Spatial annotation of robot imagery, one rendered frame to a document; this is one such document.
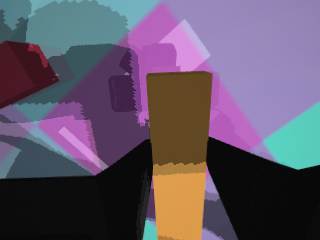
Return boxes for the orange bar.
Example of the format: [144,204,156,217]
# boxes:
[146,71,213,240]

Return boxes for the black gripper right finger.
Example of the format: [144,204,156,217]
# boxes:
[206,137,320,240]

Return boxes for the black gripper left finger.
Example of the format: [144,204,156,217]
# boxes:
[0,139,153,240]

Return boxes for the red rectangular bar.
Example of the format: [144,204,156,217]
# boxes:
[0,41,59,109]

